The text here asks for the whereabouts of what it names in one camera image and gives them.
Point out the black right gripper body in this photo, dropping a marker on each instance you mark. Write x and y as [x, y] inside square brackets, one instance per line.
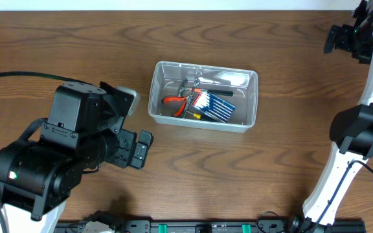
[359, 41]

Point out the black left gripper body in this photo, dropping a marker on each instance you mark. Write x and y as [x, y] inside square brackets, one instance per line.
[125, 149]

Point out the red handled cutting pliers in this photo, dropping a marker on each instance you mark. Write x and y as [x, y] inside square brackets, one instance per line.
[170, 99]

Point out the black yellow screwdriver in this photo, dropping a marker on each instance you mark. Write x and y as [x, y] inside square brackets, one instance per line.
[202, 117]

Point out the precision screwdriver set case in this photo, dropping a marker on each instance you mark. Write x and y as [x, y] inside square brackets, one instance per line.
[214, 107]

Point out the silver combination wrench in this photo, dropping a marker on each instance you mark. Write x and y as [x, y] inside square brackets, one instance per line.
[189, 100]

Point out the claw hammer orange label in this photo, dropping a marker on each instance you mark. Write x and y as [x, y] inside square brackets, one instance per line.
[182, 88]

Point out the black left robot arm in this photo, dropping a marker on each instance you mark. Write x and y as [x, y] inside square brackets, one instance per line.
[83, 130]

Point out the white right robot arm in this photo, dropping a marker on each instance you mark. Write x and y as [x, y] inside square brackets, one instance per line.
[351, 131]

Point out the clear plastic container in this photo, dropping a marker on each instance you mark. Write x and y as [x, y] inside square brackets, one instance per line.
[169, 75]

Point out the black mounting rail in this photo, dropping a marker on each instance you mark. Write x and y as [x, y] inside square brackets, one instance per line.
[105, 222]

